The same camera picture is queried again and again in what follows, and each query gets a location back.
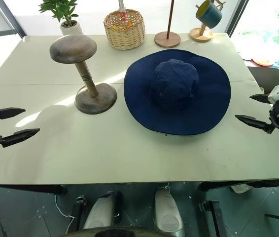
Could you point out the green plant in white pot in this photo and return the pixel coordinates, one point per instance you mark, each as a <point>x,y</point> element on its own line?
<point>64,14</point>

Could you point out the woven wicker basket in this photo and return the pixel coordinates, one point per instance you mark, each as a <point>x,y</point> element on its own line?
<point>124,30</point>

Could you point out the white object under table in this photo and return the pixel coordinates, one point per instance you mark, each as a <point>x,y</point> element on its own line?
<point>240,188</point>

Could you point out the black upright floor bracket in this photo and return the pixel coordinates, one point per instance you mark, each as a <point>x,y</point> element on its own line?
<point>80,212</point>
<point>214,217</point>

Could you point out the white red stick in basket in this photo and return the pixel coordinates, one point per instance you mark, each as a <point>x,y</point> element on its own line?
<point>122,10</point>

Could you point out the light wooden mug tree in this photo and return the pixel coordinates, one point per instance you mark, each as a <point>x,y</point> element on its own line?
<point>201,33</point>

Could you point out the silver robot left leg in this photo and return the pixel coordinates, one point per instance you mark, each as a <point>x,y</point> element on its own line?
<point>101,212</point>

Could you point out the black table frame bar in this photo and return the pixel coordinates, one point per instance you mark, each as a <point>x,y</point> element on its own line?
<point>31,188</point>
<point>248,184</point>

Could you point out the silver robot leg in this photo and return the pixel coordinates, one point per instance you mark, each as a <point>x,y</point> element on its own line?
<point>101,212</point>
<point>167,212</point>

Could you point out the orange plate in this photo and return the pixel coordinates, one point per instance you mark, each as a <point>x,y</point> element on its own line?
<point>261,62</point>

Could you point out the teal mug yellow inside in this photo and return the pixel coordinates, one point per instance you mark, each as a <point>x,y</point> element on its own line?
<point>209,14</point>

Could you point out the silver robot right leg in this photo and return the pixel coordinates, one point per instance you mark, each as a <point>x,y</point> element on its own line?
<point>167,212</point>

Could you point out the wooden pole stand round base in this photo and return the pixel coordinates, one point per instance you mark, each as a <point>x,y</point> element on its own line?
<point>167,37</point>

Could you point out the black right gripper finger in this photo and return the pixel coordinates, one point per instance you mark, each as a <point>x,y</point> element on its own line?
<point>251,121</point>
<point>259,98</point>

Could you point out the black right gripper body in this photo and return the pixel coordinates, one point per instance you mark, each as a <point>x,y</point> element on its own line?
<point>278,112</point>

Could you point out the dark rounded robot torso shape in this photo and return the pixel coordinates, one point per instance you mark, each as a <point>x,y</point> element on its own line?
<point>119,232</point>

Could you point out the wooden mushroom hat stand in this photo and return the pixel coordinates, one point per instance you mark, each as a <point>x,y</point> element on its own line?
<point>86,74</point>

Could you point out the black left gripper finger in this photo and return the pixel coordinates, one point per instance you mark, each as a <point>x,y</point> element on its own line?
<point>18,137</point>
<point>6,113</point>

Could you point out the navy blue wide-brim hat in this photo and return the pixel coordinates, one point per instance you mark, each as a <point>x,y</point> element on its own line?
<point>177,91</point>

